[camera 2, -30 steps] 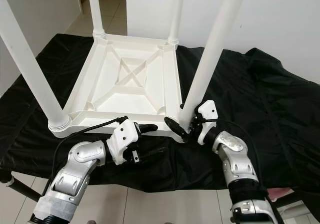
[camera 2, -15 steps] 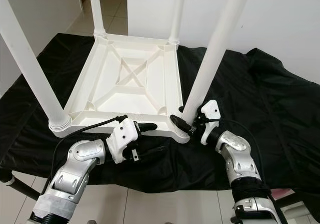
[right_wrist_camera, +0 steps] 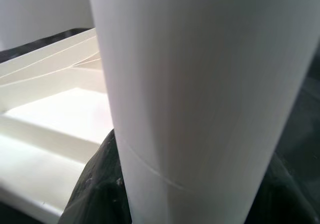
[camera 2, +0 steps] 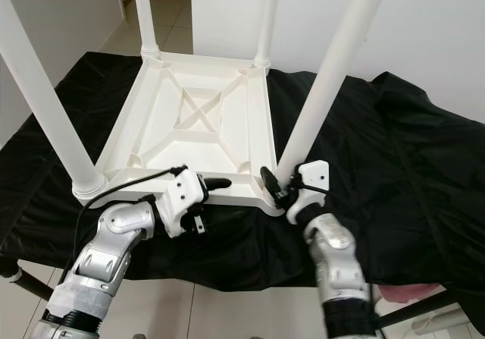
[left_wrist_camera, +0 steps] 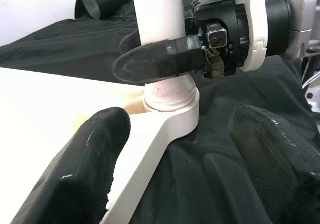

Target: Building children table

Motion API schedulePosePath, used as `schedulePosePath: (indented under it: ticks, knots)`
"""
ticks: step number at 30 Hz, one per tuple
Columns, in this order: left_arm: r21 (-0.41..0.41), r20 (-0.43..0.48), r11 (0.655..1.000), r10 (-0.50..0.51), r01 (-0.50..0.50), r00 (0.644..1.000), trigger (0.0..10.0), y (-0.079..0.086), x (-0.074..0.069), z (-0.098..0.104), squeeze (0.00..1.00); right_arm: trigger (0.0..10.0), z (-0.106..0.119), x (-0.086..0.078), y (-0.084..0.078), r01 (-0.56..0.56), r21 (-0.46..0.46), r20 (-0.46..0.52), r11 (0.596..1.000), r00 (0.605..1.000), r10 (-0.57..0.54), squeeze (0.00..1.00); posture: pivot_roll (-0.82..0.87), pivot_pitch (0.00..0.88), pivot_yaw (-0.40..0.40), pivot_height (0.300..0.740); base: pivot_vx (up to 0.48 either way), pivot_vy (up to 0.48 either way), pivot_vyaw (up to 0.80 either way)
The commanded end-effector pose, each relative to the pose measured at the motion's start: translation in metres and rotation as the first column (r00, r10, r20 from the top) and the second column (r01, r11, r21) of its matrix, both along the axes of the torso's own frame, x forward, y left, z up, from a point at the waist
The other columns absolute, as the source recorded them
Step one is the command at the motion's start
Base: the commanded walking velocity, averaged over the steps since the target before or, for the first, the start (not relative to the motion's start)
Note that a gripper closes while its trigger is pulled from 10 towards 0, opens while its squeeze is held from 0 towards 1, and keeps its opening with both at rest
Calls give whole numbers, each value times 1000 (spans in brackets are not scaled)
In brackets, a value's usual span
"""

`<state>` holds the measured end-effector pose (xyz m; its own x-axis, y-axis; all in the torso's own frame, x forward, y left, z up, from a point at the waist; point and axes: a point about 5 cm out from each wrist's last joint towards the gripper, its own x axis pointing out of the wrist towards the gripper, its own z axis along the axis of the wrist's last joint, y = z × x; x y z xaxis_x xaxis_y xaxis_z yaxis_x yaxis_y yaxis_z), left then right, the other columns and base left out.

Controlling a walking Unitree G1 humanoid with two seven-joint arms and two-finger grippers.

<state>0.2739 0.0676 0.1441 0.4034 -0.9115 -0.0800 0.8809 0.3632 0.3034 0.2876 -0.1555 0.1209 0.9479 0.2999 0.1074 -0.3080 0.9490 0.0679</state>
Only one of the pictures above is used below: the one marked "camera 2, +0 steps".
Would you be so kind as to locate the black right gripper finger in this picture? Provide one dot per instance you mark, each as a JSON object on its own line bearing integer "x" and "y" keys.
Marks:
{"x": 269, "y": 181}

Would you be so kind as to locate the black metal stand leg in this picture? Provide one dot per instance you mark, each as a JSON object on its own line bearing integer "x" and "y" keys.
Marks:
{"x": 428, "y": 310}
{"x": 34, "y": 284}

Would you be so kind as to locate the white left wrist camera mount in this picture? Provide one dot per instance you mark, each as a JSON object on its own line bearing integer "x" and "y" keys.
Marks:
{"x": 183, "y": 191}

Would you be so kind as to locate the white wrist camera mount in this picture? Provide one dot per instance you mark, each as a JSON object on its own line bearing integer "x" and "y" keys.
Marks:
{"x": 183, "y": 191}
{"x": 314, "y": 174}

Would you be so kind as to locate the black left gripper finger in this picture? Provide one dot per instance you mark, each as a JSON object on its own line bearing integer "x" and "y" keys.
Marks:
{"x": 218, "y": 183}

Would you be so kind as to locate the pink cloth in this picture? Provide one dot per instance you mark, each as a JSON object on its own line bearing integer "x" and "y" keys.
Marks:
{"x": 413, "y": 293}

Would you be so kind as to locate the white plastic table top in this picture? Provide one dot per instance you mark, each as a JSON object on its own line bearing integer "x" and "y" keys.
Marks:
{"x": 246, "y": 127}

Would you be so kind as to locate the black cloth cover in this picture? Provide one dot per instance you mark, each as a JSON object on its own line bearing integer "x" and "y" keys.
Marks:
{"x": 417, "y": 187}

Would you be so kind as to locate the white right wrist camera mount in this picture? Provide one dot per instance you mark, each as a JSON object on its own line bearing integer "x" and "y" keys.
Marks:
{"x": 314, "y": 174}

